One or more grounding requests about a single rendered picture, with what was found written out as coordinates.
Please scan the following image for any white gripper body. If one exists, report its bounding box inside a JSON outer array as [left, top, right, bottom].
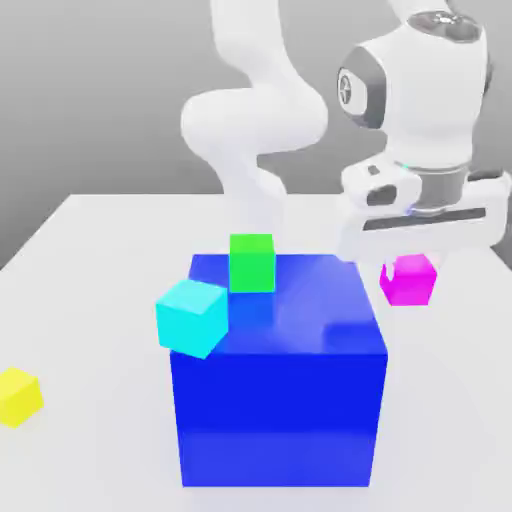
[[337, 173, 512, 265]]

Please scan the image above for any small magenta cube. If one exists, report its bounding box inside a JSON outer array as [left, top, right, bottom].
[[378, 253, 438, 308]]

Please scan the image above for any small green cube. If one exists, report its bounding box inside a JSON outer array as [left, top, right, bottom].
[[228, 233, 277, 294]]

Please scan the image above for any small cyan cube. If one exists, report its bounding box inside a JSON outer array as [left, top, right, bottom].
[[154, 278, 230, 360]]

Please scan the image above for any small yellow cube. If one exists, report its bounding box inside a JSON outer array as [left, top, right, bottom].
[[0, 366, 45, 430]]

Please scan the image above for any large blue box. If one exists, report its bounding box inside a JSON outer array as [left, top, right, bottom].
[[169, 253, 389, 489]]

